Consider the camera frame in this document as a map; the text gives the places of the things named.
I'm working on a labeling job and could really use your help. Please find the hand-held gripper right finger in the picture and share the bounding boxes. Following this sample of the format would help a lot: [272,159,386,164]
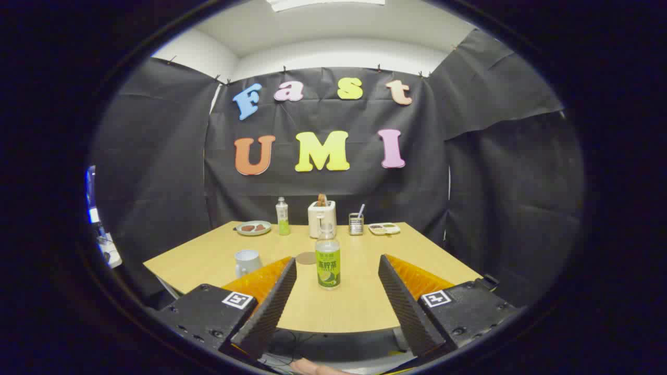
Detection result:
[378,254,522,360]

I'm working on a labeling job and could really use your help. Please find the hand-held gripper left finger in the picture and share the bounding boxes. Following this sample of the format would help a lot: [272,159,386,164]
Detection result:
[151,256,298,365]

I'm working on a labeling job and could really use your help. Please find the white cup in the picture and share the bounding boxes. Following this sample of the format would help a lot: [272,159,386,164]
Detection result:
[234,249,263,279]

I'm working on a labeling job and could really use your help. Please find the green label juice bottle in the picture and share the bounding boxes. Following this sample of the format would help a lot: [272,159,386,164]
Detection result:
[315,221,341,290]

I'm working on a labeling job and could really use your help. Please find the slim bottle with green drink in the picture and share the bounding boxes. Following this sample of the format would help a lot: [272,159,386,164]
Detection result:
[276,197,291,236]

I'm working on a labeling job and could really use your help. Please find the wooden table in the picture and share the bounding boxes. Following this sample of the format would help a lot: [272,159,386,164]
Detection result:
[143,221,483,334]

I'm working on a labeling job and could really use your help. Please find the pale green plate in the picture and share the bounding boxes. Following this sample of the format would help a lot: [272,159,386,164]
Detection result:
[236,220,272,236]

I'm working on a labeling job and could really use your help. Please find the white toaster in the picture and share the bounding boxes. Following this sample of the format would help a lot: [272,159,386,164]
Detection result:
[307,201,337,239]

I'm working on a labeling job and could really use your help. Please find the ceiling light panel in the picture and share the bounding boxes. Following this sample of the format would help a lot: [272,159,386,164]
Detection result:
[267,0,386,12]

